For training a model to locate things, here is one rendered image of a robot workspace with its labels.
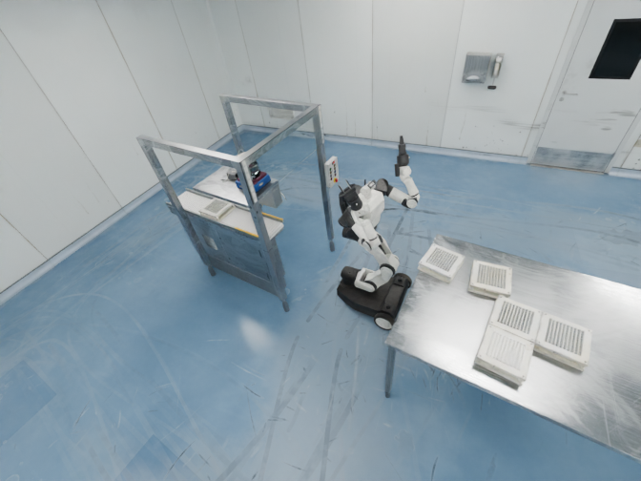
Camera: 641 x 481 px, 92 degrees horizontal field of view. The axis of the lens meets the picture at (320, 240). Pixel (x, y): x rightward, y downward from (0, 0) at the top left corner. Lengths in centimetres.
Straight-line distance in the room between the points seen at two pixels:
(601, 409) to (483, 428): 96
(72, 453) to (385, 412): 253
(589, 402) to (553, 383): 16
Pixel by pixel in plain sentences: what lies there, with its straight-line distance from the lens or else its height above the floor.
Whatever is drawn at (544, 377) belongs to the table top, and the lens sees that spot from 221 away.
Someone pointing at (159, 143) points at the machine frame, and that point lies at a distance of 283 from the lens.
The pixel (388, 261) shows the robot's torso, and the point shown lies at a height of 69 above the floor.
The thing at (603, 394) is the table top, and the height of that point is 90.
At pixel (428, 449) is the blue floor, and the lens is 283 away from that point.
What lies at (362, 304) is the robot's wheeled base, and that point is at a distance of 311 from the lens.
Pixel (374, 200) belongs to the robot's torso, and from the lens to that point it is 242.
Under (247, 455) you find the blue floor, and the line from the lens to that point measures 291.
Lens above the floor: 272
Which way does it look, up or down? 43 degrees down
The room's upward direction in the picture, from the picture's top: 9 degrees counter-clockwise
